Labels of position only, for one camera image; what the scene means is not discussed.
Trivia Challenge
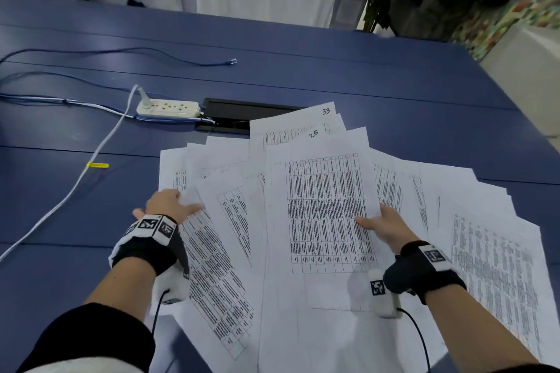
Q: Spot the person's left hand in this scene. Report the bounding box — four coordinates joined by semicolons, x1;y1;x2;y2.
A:
132;188;203;226

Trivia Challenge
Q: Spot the person's right hand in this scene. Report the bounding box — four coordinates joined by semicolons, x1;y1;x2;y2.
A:
355;204;419;255

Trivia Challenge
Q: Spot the spread of white printed papers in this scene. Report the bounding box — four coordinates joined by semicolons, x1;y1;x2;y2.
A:
148;136;560;373

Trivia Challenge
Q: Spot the person's left forearm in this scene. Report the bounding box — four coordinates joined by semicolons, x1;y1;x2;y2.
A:
85;256;158;323

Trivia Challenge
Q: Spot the person's right forearm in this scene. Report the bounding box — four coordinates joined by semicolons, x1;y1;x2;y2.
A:
424;285;541;371

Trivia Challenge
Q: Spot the white power strip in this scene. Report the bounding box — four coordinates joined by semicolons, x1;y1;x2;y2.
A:
135;98;201;119

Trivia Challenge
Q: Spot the black fleece sleeve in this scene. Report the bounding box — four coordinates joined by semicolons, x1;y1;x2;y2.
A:
15;302;157;373
489;361;559;373

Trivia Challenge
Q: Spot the white drawer cabinet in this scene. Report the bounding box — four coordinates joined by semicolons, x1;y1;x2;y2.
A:
479;25;560;140

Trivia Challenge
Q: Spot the colourful patterned panel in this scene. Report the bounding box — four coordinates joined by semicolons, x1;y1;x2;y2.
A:
450;0;560;62

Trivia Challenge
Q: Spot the black wrist strap with markers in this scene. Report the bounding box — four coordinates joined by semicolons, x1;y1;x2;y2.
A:
108;213;191;280
383;240;468;306

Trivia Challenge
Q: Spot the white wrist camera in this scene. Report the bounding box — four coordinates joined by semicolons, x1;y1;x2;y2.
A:
150;261;192;306
366;269;403;320

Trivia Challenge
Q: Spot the white power cable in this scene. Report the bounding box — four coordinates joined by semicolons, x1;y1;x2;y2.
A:
0;84;152;263

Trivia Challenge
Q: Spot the black camera cable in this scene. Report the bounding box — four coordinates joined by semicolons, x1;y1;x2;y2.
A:
150;288;172;336
395;307;432;373

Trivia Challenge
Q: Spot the black desk cable box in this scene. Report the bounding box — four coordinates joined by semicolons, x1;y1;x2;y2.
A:
195;97;305;135

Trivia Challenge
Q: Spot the blue and white cable bundle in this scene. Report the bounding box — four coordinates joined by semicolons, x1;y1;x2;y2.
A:
0;93;216;125

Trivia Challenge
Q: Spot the blue network cable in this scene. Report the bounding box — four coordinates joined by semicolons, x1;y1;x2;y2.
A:
0;47;238;68

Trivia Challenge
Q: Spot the thin blue cable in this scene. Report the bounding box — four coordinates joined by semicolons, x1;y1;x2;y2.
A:
0;71;163;96

